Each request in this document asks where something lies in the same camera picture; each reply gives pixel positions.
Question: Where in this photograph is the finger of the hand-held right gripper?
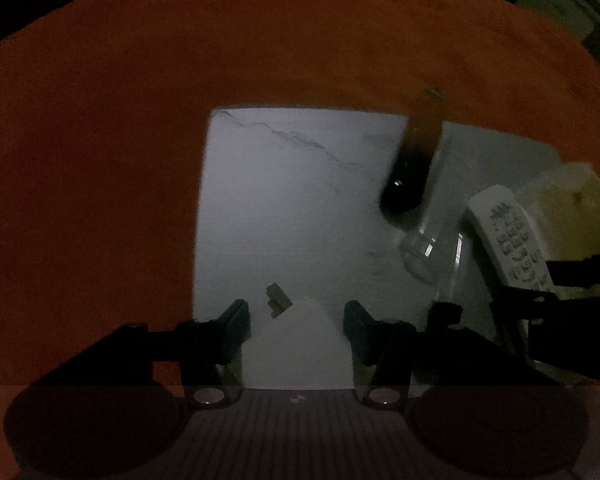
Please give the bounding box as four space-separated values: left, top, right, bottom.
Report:
545 252 600 287
490 286 600 379

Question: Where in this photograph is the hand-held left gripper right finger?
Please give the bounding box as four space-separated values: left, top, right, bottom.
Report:
343 299 556 409

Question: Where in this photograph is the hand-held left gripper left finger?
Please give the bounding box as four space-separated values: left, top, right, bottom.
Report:
45 299 253 409

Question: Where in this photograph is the white paper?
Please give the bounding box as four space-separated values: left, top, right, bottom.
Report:
240 297 356 391

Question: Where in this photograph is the white remote control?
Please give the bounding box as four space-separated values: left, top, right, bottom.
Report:
462 185 556 295

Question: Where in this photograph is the clear glass cup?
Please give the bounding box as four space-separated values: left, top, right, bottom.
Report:
399 125 476 306

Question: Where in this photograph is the white marbled mat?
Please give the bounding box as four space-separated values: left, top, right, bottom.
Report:
192 105 566 391

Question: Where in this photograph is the dark brown bottle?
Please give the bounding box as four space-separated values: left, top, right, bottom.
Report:
379 87 449 219

